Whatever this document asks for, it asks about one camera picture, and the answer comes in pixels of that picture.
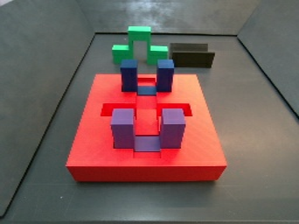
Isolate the red slotted board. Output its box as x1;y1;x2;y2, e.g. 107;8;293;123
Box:
67;74;228;182

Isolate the purple U-shaped block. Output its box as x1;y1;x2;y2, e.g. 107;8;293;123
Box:
110;108;186;152

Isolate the dark blue U-shaped block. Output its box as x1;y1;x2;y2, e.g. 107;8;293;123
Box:
121;59;174;95

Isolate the green arch-shaped block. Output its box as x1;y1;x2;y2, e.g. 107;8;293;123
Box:
113;26;169;65

